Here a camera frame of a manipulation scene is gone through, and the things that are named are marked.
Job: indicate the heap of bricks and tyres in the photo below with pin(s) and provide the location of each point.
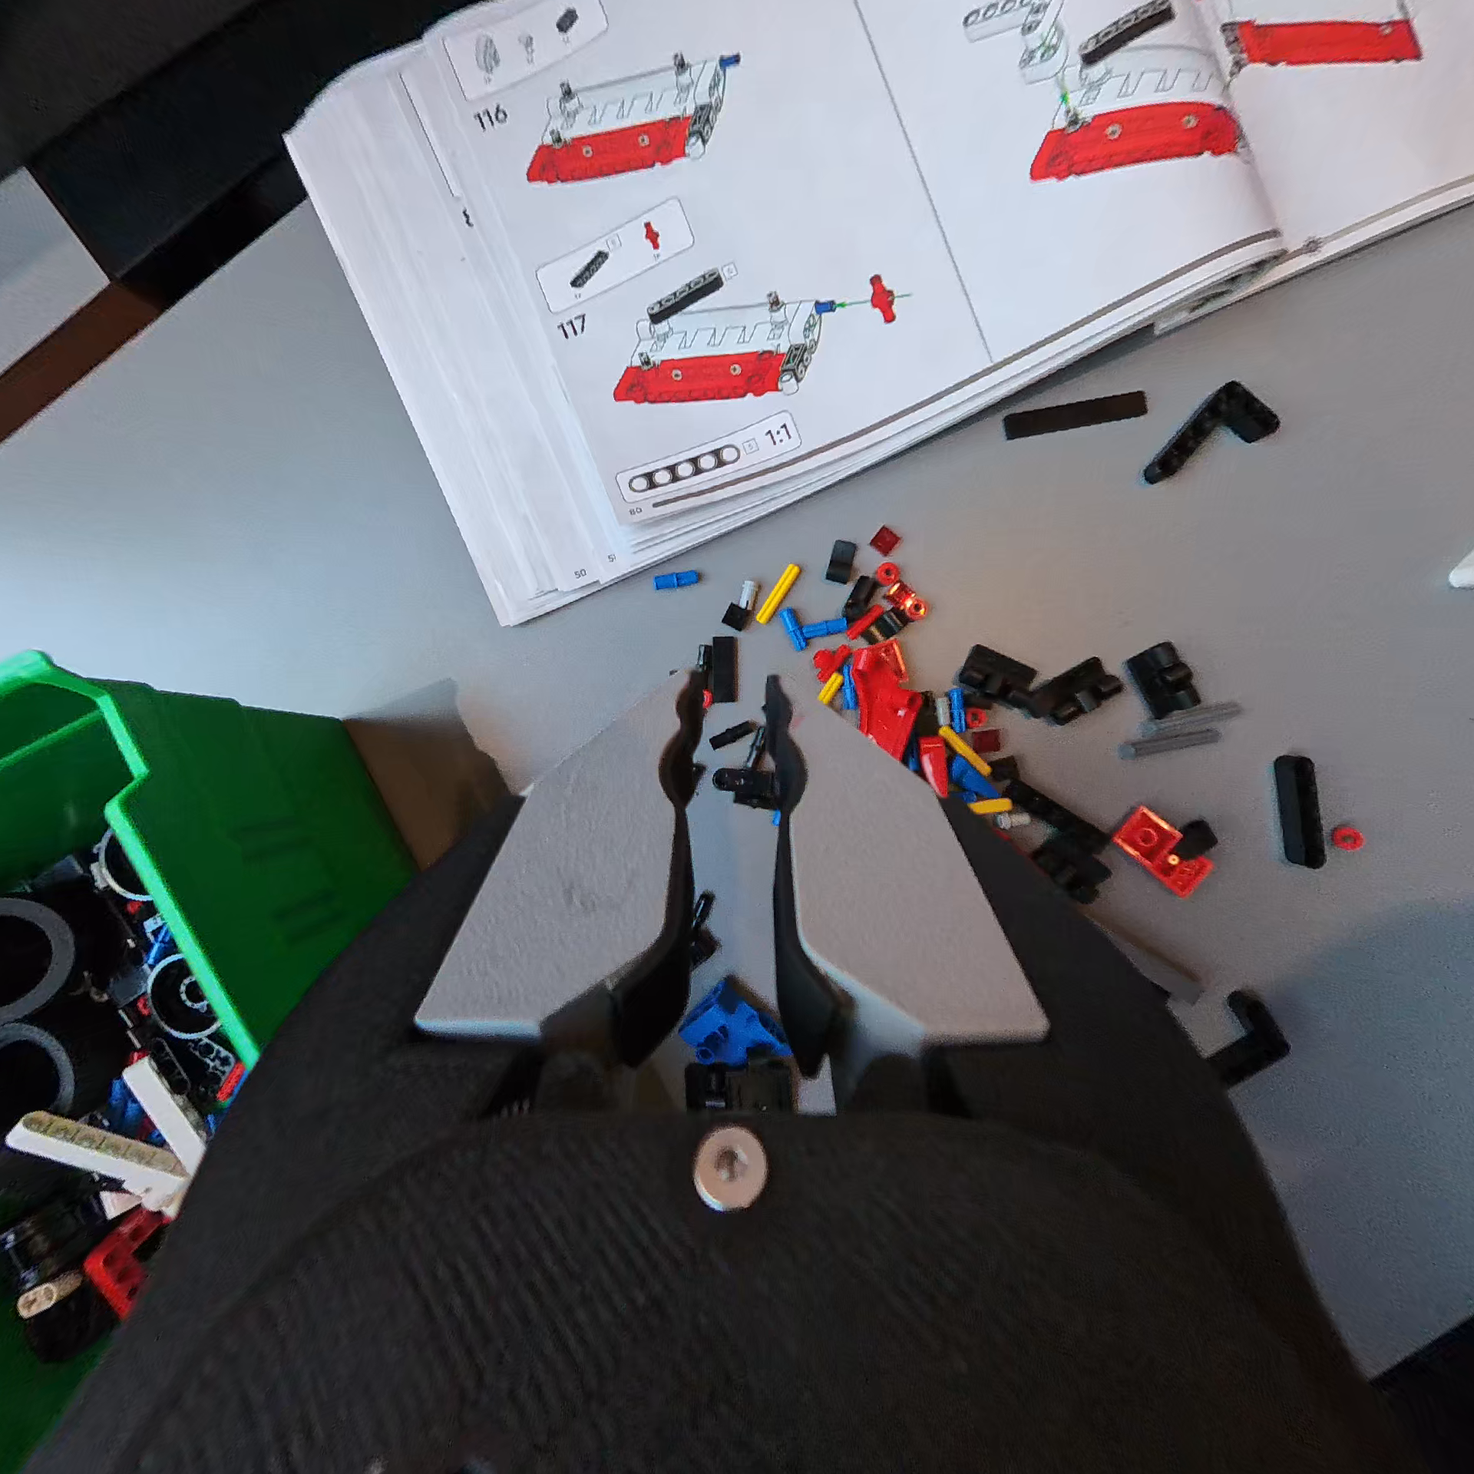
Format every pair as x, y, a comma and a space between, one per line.
68, 1094

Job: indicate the green plastic bin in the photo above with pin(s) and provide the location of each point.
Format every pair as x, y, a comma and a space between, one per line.
265, 829

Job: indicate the open instruction booklet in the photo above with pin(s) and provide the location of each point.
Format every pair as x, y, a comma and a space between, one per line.
747, 231

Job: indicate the grey desk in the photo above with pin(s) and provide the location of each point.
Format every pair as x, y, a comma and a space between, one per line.
229, 519

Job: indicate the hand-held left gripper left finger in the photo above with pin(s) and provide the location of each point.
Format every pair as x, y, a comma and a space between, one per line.
563, 910

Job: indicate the pile of brick pieces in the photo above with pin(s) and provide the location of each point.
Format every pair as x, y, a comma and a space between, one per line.
880, 692

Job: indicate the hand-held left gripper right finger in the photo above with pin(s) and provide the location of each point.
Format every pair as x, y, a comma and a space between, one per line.
909, 910

